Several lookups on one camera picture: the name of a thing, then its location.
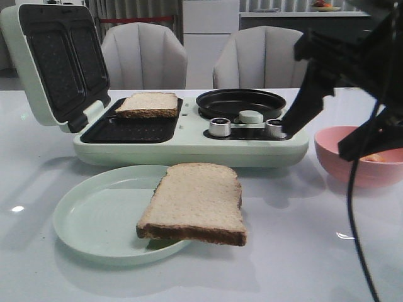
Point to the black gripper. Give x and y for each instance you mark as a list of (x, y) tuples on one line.
[(373, 64)]

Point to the orange shrimp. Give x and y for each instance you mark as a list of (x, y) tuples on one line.
[(373, 158)]

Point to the bread slice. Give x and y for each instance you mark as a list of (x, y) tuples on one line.
[(149, 105), (196, 201)]

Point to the mint green hinged lid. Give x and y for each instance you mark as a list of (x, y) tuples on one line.
[(57, 54)]

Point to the mint green breakfast maker base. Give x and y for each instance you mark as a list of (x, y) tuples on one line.
[(116, 142)]

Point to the pink bowl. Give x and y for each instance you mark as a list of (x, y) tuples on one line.
[(369, 174)]

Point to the right silver control knob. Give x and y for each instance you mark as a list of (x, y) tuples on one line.
[(273, 129)]

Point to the silver control knob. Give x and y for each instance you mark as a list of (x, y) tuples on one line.
[(273, 129), (219, 127)]

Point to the right beige upholstered chair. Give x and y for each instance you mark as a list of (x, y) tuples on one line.
[(259, 57)]

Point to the beige upholstered chair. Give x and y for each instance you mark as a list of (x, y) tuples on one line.
[(259, 57), (144, 56)]

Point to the fruit plate on counter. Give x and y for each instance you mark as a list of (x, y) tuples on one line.
[(323, 6)]

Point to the black round frying pan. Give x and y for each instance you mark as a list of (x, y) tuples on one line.
[(228, 103)]

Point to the left silver control knob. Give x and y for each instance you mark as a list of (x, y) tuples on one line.
[(219, 127)]

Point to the white cabinet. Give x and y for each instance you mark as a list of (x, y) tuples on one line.
[(206, 28)]

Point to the left beige upholstered chair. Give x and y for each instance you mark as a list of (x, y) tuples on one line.
[(144, 56)]

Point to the red barrier belt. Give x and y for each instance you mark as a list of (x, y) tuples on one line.
[(134, 20)]

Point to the mint green round plate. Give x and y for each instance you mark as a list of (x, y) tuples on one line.
[(97, 218)]

